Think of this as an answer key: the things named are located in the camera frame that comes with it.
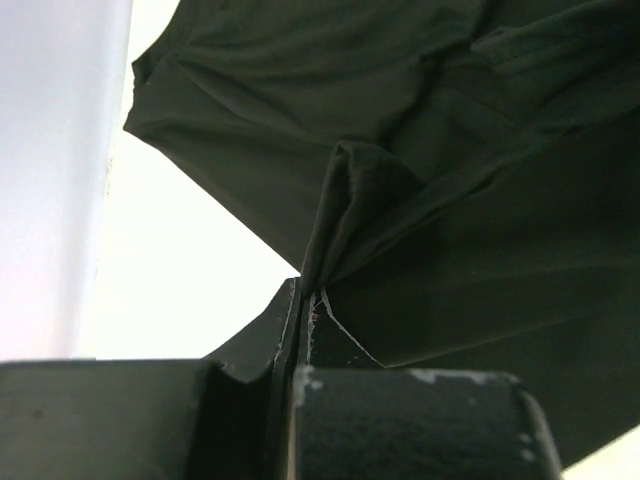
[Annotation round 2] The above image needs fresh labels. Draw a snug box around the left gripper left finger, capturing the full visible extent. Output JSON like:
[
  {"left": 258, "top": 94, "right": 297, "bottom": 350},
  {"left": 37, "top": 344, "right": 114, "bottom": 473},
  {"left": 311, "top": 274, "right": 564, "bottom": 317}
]
[{"left": 1, "top": 279, "right": 300, "bottom": 479}]

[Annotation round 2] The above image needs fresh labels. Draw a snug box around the black t shirt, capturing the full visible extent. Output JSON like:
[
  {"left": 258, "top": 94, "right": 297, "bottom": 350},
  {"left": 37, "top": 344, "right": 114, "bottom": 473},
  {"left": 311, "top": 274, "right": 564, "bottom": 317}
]
[{"left": 124, "top": 1, "right": 639, "bottom": 465}]

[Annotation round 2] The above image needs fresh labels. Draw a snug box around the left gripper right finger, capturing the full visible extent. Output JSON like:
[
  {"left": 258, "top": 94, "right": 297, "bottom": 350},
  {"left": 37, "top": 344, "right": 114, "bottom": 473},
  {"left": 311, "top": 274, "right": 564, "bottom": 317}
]
[{"left": 292, "top": 292, "right": 562, "bottom": 479}]

